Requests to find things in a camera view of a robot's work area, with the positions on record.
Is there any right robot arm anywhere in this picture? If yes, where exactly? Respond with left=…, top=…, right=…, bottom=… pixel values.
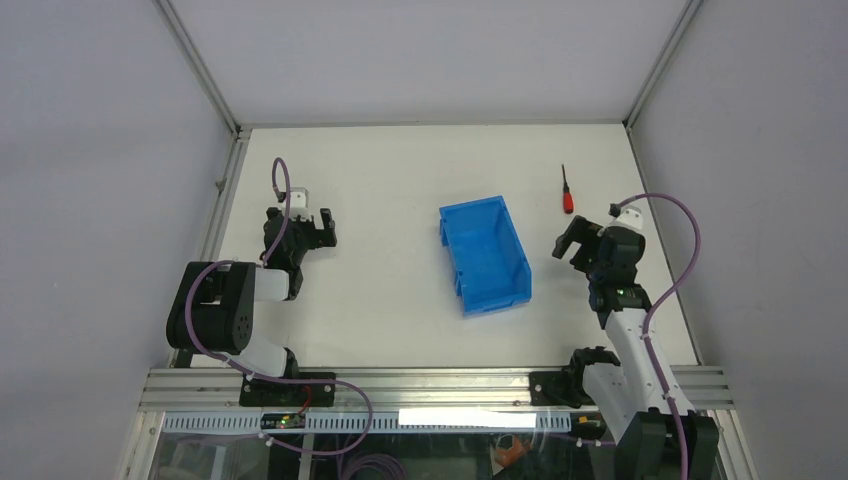
left=552, top=216, right=720, bottom=479

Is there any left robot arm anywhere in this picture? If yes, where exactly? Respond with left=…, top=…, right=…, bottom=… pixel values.
left=166, top=207, right=337, bottom=406

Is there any red black screwdriver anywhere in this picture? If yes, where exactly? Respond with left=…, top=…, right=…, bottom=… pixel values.
left=561, top=164, right=575, bottom=215

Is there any blue plastic bin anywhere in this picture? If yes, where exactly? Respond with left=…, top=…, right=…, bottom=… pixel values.
left=439, top=196, right=532, bottom=317

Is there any small green circuit board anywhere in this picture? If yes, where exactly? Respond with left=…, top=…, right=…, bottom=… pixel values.
left=260, top=413, right=306, bottom=430

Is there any orange object under table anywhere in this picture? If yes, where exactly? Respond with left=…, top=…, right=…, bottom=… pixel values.
left=491, top=435, right=531, bottom=473

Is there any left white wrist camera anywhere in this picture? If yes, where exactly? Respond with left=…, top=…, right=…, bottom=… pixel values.
left=285, top=187, right=311, bottom=221

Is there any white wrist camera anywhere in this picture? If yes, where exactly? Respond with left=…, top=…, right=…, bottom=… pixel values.
left=285, top=187, right=311, bottom=221
left=607, top=203, right=645, bottom=233

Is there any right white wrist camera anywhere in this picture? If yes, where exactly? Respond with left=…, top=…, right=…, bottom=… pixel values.
left=607, top=203, right=645, bottom=233

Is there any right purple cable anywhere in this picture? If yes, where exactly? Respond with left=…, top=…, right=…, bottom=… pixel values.
left=609, top=193, right=704, bottom=480

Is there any purple cable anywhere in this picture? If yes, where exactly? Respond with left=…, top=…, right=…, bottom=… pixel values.
left=184, top=157, right=374, bottom=457
left=609, top=193, right=704, bottom=480

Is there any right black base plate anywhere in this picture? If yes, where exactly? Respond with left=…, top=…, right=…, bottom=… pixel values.
left=528, top=371, right=593, bottom=408

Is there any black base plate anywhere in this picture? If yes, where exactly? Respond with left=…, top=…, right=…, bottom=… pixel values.
left=238, top=371, right=336, bottom=408
left=528, top=371, right=593, bottom=408

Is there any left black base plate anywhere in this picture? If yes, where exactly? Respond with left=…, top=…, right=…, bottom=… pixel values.
left=238, top=371, right=336, bottom=408

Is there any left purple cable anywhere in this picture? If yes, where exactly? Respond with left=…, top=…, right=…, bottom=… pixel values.
left=184, top=157, right=374, bottom=457

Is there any aluminium front rail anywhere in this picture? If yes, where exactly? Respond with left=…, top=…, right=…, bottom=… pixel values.
left=137, top=366, right=735, bottom=413

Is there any white slotted cable duct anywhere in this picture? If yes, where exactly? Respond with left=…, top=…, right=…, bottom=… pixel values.
left=162, top=408, right=582, bottom=435

